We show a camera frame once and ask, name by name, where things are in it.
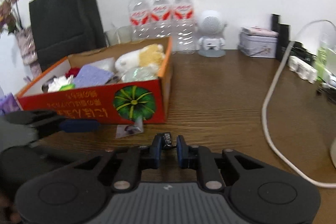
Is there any white tissue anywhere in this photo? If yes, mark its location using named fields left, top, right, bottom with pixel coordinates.
left=48, top=76, right=74, bottom=93

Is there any green yellow snack packet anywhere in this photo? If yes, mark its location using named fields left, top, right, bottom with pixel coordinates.
left=59, top=84, right=75, bottom=91

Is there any small clear zip bag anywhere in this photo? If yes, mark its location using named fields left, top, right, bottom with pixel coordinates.
left=116, top=117, right=143, bottom=139

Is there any purple cloth pouch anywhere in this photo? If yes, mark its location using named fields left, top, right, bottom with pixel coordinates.
left=72, top=65, right=114, bottom=89

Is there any red artificial rose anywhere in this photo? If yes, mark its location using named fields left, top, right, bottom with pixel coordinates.
left=65, top=68, right=80, bottom=78

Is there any iridescent plastic bag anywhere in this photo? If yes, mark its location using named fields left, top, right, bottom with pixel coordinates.
left=121, top=67, right=157, bottom=83

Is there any yellow white plush toy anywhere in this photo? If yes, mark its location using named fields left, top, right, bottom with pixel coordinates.
left=114, top=44, right=165, bottom=74

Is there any translucent cotton swab box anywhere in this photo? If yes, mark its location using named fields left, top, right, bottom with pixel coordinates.
left=90, top=57, right=115, bottom=72

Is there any purple tissue pack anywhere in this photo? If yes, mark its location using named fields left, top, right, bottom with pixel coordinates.
left=0, top=93, right=22, bottom=116

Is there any red orange cardboard box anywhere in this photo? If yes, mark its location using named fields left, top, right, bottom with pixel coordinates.
left=16, top=37, right=173, bottom=124

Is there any mottled purple vase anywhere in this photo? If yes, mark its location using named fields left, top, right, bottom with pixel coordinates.
left=15, top=26, right=42, bottom=78

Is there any black paper bag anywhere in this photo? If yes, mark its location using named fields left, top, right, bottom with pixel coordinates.
left=29, top=0, right=106, bottom=71

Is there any glass cup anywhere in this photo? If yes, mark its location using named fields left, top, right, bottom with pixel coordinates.
left=104, top=26, right=132, bottom=47

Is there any left water bottle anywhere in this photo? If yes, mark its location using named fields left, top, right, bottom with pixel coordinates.
left=128, top=0, right=150, bottom=41

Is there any water bottle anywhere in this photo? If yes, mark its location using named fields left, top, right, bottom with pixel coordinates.
left=172, top=0, right=196, bottom=55
left=150, top=0, right=171, bottom=38
left=128, top=0, right=150, bottom=41

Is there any right water bottle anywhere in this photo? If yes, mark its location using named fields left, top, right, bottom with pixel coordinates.
left=172, top=0, right=196, bottom=55

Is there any white astronaut speaker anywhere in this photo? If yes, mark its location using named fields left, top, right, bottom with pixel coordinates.
left=197, top=10, right=227, bottom=58

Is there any small tin box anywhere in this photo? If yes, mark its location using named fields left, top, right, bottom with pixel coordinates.
left=238, top=27, right=278, bottom=59

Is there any middle water bottle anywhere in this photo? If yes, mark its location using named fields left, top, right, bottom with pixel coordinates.
left=150, top=0, right=171, bottom=38

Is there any white power strip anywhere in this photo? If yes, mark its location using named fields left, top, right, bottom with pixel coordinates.
left=288, top=56, right=317, bottom=84

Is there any white thermos bottle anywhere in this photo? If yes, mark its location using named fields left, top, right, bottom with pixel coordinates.
left=330, top=139, right=336, bottom=168

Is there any black box pair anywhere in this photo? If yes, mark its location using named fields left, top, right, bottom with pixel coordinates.
left=271, top=14, right=290, bottom=61

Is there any green spray bottle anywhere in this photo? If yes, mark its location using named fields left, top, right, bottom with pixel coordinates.
left=315, top=33, right=334, bottom=81

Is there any white charging cable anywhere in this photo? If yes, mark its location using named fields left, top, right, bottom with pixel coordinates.
left=261, top=19, right=336, bottom=188

